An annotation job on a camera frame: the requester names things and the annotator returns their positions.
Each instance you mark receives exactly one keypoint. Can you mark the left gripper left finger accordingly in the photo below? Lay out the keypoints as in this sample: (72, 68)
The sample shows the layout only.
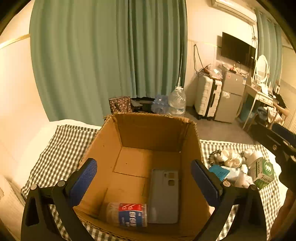
(38, 222)

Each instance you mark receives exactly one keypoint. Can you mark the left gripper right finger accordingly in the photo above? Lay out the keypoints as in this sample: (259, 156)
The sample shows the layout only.
(249, 221)

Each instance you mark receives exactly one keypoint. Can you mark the green white medicine box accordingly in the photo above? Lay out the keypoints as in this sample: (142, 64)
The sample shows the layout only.
(262, 173)

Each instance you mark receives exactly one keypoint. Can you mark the blue card packet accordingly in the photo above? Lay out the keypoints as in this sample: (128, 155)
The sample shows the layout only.
(220, 172)

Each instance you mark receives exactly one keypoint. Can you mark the wooden chair with clothes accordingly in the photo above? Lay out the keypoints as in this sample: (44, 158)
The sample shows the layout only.
(272, 115)

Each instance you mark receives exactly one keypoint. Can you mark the white plastic bottle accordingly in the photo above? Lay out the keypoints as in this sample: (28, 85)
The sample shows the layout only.
(251, 156)

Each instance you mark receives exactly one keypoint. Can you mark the white dressing table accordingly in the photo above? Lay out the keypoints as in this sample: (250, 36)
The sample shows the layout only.
(251, 99)

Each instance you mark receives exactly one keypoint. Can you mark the small silver fridge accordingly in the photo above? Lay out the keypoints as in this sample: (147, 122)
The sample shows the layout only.
(233, 86)

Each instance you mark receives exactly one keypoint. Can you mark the oval white vanity mirror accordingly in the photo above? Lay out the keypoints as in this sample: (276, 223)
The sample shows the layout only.
(262, 70)

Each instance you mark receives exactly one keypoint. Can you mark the clear jar blue label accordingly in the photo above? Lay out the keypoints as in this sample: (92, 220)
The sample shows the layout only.
(127, 214)

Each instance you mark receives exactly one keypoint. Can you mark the grey phone case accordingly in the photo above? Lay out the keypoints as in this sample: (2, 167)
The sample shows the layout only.
(163, 203)

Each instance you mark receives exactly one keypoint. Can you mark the white hard-shell suitcase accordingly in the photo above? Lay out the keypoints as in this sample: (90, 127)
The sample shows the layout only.
(207, 96)

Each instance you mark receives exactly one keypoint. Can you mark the green window curtain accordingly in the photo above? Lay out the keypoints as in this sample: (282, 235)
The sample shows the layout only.
(270, 45)

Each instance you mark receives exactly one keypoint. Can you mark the brown cardboard box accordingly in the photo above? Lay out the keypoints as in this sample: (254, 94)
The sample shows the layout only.
(127, 148)

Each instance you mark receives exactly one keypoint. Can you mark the large clear water jug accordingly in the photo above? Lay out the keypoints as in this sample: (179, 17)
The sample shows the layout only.
(177, 102)

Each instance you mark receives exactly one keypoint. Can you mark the pack of water bottles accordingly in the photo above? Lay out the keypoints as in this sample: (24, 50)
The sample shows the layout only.
(160, 104)

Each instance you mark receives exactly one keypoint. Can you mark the white air conditioner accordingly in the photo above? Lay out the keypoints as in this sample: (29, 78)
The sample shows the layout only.
(233, 8)

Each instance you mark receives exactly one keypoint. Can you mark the patterned brown bag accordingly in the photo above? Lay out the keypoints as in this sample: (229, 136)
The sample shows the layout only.
(120, 104)

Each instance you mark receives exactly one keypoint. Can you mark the large green curtain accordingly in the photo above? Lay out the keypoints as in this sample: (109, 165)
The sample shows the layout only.
(86, 52)

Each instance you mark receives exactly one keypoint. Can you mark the black wall television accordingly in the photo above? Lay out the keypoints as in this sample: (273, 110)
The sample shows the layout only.
(237, 50)

